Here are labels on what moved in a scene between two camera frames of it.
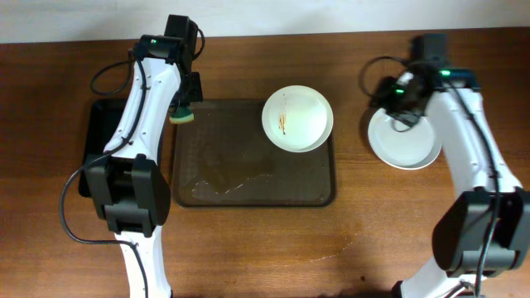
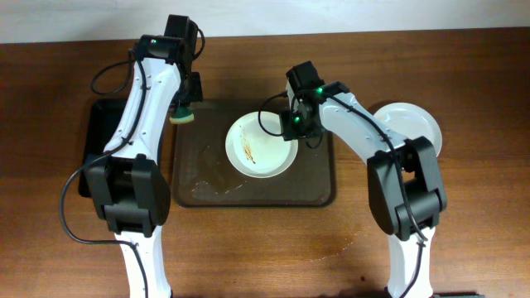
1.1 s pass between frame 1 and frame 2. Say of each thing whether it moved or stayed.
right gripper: moved
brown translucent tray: stayed
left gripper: stayed
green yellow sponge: stayed
